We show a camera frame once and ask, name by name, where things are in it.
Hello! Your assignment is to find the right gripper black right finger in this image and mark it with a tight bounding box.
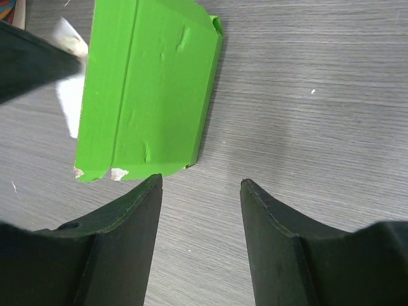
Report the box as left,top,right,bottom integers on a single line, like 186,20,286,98
240,179,407,305

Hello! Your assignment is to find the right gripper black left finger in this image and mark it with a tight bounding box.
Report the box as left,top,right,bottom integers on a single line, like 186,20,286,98
1,175,163,305

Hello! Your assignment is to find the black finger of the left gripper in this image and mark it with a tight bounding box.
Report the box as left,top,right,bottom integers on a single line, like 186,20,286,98
1,21,81,103

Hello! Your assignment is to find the small clear plastic bag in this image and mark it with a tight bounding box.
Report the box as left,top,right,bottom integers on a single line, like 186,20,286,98
52,18,89,139

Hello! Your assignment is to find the green paper box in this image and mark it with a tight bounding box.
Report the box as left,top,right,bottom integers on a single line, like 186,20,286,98
74,1,224,182

